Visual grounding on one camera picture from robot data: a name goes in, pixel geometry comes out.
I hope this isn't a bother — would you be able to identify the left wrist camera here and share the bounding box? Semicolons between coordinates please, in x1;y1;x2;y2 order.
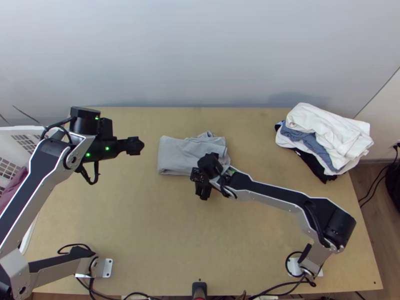
99;117;115;141

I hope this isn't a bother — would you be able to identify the white laundry basket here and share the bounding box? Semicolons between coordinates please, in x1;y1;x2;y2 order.
0;125;48;254

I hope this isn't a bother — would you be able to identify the black cable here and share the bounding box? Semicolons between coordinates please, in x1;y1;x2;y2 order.
57;243;96;256
76;276;151;300
78;160;102;186
284;252;317;288
357;156;400;209
39;117;76;148

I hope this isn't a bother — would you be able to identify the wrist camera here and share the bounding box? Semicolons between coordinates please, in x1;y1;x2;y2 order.
190;167;209;185
99;117;115;141

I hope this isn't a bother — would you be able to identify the heap of clothes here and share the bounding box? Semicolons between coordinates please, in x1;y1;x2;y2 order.
274;102;375;185

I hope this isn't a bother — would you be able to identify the maroon garment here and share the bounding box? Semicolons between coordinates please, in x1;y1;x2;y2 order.
0;166;28;217

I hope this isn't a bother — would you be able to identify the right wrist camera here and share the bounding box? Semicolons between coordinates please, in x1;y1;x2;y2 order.
190;167;209;185

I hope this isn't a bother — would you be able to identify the grey t-shirt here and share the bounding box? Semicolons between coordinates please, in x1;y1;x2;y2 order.
157;131;232;177

